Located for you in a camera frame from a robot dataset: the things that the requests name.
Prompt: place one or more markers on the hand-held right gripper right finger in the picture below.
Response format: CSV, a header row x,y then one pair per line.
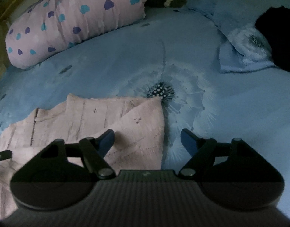
x,y
186,141

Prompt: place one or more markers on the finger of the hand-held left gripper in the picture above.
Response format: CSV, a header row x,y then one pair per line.
x,y
4,155

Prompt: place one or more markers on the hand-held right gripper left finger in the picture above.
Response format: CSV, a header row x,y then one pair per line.
x,y
107,139

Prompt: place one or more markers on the pink knitted sweater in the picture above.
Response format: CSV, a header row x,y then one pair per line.
x,y
126,127

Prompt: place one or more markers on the blue dandelion print bed sheet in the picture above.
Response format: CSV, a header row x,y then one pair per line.
x,y
126,61

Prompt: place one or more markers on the pink heart print bolster pillow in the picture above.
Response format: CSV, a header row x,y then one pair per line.
x,y
71,21

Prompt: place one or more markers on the blue dandelion print pillow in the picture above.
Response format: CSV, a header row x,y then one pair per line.
x,y
239,28

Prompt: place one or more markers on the dark cloth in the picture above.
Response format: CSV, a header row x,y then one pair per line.
x,y
279,37

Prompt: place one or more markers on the wooden bed frame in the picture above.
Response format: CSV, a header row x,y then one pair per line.
x,y
10,7

